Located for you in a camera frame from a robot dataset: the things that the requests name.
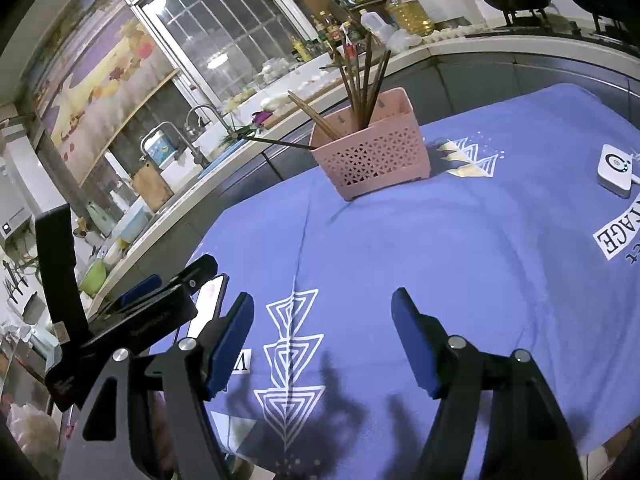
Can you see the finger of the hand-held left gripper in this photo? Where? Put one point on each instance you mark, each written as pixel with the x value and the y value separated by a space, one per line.
pixel 137 292
pixel 197 272

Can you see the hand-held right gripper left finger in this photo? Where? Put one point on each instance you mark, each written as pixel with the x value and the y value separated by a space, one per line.
pixel 232 345

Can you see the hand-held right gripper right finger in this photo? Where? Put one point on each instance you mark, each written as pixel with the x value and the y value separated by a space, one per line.
pixel 415 340

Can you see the dark reddish chopstick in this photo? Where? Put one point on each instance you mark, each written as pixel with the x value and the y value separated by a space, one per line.
pixel 280 143

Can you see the pink perforated plastic basket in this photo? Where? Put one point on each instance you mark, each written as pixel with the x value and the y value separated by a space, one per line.
pixel 380 160

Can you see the brown wooden chopstick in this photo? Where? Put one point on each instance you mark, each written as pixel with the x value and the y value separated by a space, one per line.
pixel 315 110
pixel 307 114

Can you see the bundle of wooden chopsticks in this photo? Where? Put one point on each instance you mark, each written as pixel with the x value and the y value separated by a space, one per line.
pixel 350 92

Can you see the black chopstick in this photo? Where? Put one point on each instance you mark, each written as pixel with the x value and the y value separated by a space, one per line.
pixel 366 75
pixel 382 80

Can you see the smartphone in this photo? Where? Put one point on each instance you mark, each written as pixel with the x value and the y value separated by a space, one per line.
pixel 207 305

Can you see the green bowl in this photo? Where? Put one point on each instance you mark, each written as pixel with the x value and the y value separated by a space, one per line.
pixel 92 280

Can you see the wooden cutting board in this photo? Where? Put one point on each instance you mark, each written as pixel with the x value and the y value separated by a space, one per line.
pixel 152 187

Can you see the white sink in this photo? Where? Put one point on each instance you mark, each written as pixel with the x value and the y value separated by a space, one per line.
pixel 177 175

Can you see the blue printed cloth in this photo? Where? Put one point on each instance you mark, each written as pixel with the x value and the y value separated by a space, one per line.
pixel 400 240

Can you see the angular metal faucet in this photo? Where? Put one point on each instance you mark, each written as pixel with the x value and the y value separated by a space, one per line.
pixel 201 157

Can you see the blue label box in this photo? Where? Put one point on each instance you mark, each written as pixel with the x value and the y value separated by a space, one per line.
pixel 161 149

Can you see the translucent plastic bag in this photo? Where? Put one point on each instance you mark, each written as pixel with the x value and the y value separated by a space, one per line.
pixel 32 430

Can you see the curved metal faucet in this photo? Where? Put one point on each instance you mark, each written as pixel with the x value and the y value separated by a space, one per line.
pixel 220 117

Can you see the purple vegetable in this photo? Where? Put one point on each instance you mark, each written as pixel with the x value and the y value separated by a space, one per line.
pixel 260 117

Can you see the barred window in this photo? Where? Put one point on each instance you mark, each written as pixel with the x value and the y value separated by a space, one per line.
pixel 220 25

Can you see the white square device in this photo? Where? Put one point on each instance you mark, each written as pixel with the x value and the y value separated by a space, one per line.
pixel 617 170

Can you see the group of condiment bottles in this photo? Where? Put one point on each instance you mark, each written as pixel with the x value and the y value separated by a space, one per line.
pixel 325 35

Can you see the grey kitchen counter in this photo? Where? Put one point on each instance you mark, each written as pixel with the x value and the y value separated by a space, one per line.
pixel 475 70

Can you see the white plastic jug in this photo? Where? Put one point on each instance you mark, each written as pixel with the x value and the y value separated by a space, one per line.
pixel 377 27

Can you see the yellow cooking oil bottle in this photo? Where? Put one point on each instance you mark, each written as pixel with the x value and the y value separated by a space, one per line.
pixel 412 17

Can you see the colourful wall poster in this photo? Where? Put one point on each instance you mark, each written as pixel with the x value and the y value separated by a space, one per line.
pixel 95 75

